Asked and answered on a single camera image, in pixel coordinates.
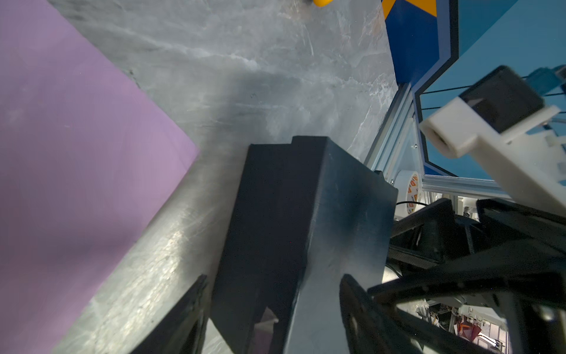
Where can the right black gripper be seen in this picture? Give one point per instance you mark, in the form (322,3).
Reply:
(524,269)

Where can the white tape roll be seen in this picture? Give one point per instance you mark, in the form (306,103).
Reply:
(409,186)

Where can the dark navy gift box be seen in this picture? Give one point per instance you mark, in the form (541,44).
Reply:
(306,214)

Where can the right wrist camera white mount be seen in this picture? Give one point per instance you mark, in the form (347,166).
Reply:
(502,122)

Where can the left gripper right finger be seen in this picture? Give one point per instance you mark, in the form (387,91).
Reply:
(371,319)

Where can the pink wrapping paper sheet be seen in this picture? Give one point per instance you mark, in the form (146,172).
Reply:
(87,160)

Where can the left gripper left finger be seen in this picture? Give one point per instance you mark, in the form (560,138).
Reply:
(183,329)

